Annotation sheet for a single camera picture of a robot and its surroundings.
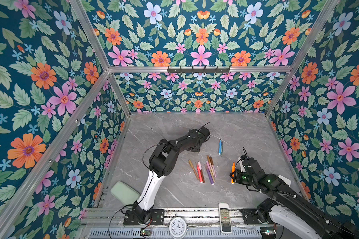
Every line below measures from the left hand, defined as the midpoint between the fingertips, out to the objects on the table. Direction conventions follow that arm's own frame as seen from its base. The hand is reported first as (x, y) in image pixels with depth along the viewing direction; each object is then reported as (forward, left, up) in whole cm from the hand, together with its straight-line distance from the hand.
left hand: (193, 145), depth 98 cm
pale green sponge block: (-28, +39, +1) cm, 48 cm away
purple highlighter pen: (-14, -8, -1) cm, 16 cm away
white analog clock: (-45, +11, +2) cm, 46 cm away
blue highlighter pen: (-2, -18, -1) cm, 18 cm away
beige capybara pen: (-16, -9, -2) cm, 18 cm away
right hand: (-23, -18, +5) cm, 29 cm away
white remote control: (-44, -12, 0) cm, 46 cm away
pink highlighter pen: (-19, -2, -2) cm, 19 cm away
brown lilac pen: (-14, -11, -1) cm, 18 cm away
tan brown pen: (-10, +3, -2) cm, 11 cm away
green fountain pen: (-7, -18, -2) cm, 19 cm away
